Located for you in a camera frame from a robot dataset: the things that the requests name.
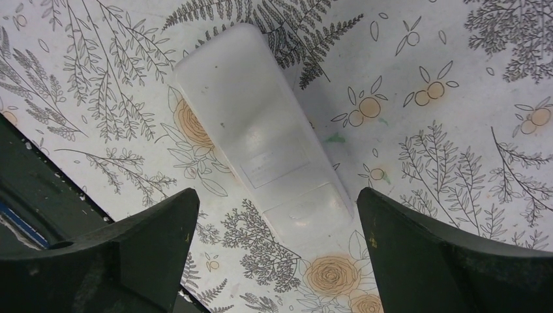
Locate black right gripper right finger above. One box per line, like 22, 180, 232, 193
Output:
357, 187, 552, 312

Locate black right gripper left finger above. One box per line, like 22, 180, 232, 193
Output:
1, 188, 200, 312

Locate white remote control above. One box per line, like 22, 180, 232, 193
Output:
175, 23, 353, 246

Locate floral table mat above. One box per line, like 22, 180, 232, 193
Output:
1, 1, 552, 312

